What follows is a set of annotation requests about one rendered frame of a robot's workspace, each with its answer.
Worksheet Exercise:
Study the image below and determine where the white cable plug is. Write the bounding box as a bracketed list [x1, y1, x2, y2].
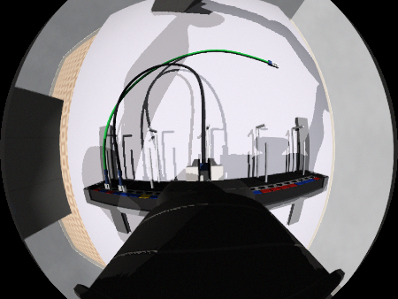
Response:
[268, 60, 279, 68]
[200, 163, 209, 181]

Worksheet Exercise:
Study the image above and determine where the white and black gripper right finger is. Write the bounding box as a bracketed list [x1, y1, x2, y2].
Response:
[208, 158, 224, 180]

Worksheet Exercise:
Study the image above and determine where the dark grey rack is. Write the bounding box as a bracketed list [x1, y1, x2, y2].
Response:
[83, 117, 329, 234]

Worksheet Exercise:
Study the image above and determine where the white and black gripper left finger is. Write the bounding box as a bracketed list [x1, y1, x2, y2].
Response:
[186, 159, 201, 181]

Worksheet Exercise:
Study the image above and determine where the black cable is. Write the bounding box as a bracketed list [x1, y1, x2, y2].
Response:
[112, 63, 206, 177]

